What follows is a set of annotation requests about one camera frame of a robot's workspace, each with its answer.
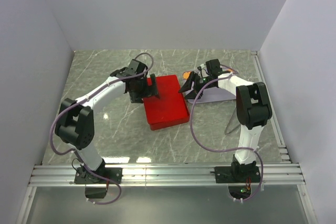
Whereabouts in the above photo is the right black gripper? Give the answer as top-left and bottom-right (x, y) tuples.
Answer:
(177, 71), (214, 100)

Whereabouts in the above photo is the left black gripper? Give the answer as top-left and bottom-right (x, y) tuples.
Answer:
(130, 74), (160, 103)

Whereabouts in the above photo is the red tin lid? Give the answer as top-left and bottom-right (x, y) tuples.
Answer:
(143, 75), (190, 121)

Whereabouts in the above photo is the red cookie tin box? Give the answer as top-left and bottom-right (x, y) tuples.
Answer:
(148, 113), (190, 131)

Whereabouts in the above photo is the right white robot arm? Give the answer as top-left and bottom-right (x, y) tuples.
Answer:
(179, 59), (272, 183)

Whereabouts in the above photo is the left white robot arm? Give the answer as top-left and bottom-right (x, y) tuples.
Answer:
(51, 58), (159, 183)

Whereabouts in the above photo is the orange fish cookie left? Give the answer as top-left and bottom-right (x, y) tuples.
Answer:
(183, 72), (190, 79)

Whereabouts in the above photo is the lavender plastic tray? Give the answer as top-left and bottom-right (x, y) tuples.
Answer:
(181, 70), (237, 104)

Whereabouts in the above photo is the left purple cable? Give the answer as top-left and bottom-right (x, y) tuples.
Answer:
(49, 52), (154, 206)

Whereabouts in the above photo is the purple cable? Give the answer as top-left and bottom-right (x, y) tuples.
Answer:
(188, 63), (264, 204)
(49, 52), (154, 206)

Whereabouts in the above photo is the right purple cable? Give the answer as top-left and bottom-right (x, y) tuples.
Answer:
(188, 63), (264, 204)

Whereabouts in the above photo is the aluminium rail frame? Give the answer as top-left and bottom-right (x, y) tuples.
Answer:
(28, 163), (305, 187)

